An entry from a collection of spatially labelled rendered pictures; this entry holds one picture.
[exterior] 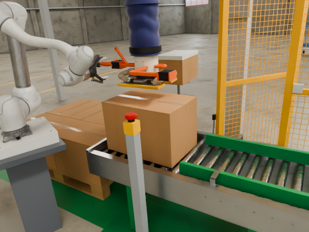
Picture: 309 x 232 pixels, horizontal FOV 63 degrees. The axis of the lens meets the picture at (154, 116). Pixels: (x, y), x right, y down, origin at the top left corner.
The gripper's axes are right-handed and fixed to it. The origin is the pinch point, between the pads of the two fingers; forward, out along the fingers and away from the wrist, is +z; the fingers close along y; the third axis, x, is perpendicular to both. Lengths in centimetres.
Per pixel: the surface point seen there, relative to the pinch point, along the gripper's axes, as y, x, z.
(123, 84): 11.2, 15.1, -1.1
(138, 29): -25.1, 28.2, 3.9
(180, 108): 26, 56, 6
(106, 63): -0.6, -8.0, 10.4
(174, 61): 26, -31, 173
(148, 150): 56, 36, -8
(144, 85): 11.0, 32.4, -0.8
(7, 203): 120, -96, -50
